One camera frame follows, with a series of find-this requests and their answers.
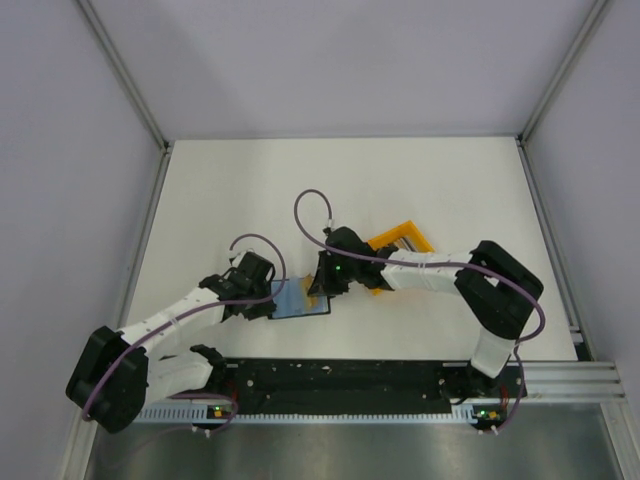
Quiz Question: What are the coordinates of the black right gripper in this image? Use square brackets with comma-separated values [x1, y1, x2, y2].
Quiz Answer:
[309, 249, 360, 297]

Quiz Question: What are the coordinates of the credit card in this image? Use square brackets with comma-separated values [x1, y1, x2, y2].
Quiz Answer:
[300, 274, 320, 311]

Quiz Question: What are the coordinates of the black leather card holder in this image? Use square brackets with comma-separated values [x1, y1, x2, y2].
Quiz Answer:
[268, 275, 331, 320]

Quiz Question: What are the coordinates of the yellow plastic bin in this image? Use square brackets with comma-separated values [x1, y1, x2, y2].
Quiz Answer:
[367, 220, 435, 253]

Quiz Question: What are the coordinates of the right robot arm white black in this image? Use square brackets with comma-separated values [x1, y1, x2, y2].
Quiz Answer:
[308, 227, 544, 396]

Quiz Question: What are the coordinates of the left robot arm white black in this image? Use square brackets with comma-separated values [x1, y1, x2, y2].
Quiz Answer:
[65, 251, 275, 434]

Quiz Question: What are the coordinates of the stack of cards in bin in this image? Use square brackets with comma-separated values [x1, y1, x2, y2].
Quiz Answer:
[395, 236, 423, 252]

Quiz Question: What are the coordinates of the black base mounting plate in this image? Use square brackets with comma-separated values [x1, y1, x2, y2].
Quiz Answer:
[169, 356, 531, 414]

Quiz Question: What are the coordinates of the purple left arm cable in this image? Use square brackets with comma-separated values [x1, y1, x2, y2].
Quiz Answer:
[82, 233, 287, 437]

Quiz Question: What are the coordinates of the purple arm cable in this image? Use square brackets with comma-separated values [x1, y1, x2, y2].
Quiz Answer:
[82, 233, 287, 437]
[293, 189, 546, 436]

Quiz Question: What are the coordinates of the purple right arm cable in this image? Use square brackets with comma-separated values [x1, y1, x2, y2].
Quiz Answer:
[293, 189, 546, 436]

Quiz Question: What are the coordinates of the grey slotted cable duct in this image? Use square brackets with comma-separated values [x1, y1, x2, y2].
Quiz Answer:
[134, 402, 501, 426]

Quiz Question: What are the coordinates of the aluminium frame post right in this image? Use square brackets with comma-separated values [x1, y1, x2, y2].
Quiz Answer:
[517, 0, 614, 145]

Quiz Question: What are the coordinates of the aluminium frame post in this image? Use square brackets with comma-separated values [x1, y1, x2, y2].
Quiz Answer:
[517, 0, 614, 145]
[73, 0, 170, 152]

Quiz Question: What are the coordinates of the aluminium frame rail front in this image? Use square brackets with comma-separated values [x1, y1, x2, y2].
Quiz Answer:
[79, 361, 629, 402]

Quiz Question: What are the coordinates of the aluminium frame post left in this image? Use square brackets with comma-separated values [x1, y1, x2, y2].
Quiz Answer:
[73, 0, 170, 152]

